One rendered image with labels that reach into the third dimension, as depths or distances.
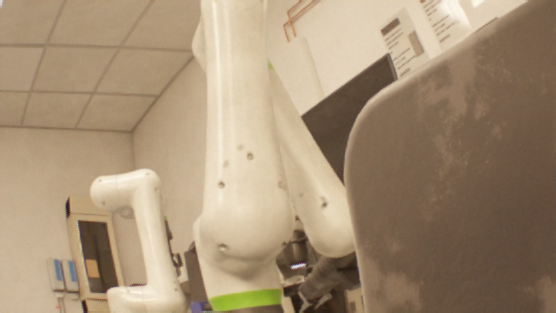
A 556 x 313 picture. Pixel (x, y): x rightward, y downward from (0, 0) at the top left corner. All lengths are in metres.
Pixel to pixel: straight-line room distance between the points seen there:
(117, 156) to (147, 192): 2.67
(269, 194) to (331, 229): 0.23
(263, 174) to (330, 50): 1.85
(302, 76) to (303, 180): 1.68
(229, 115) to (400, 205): 0.46
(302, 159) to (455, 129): 0.65
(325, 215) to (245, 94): 0.26
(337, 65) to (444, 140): 2.18
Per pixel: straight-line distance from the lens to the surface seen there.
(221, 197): 0.80
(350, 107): 2.13
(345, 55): 2.55
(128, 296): 1.77
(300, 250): 1.62
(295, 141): 1.04
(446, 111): 0.42
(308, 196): 1.02
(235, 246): 0.80
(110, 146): 4.51
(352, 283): 1.20
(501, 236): 0.38
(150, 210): 1.83
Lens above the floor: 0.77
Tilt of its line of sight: 20 degrees up
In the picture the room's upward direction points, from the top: 11 degrees counter-clockwise
